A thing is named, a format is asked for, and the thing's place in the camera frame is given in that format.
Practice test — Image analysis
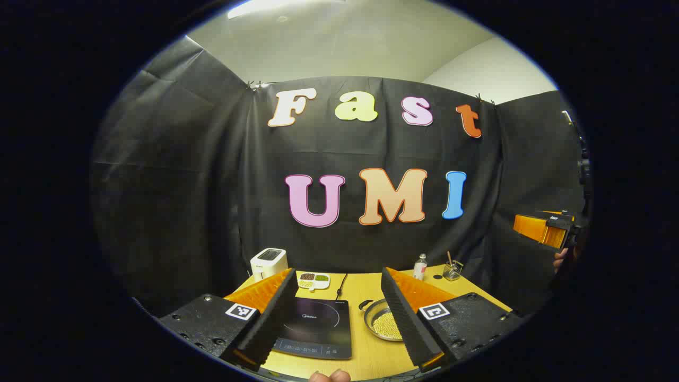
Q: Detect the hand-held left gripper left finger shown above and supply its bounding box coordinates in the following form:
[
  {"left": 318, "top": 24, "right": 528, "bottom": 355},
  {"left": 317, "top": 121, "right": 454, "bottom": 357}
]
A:
[{"left": 158, "top": 268, "right": 298, "bottom": 372}]

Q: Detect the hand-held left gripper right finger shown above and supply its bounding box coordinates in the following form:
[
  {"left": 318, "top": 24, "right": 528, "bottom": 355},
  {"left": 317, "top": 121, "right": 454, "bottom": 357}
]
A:
[{"left": 380, "top": 267, "right": 526, "bottom": 373}]

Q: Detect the pile of yellow soybeans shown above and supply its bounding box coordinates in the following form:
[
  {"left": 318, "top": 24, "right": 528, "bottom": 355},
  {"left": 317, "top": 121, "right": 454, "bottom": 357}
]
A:
[{"left": 371, "top": 311, "right": 405, "bottom": 340}]

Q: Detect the stainless steel pot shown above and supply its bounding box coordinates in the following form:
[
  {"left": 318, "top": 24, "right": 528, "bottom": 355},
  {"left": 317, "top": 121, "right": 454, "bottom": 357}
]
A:
[{"left": 359, "top": 298, "right": 412, "bottom": 342}]

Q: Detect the black induction cooktop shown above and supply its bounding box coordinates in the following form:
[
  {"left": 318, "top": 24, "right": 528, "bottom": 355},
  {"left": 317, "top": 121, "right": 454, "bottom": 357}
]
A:
[{"left": 272, "top": 297, "right": 352, "bottom": 360}]

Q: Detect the white toaster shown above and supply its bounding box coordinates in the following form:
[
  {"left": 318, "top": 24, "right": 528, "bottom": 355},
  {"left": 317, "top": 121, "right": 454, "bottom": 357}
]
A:
[{"left": 250, "top": 248, "right": 289, "bottom": 282}]

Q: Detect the white divided bean dish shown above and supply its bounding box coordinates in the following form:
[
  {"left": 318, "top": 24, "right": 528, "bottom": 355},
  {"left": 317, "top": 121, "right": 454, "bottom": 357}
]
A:
[{"left": 298, "top": 272, "right": 330, "bottom": 291}]

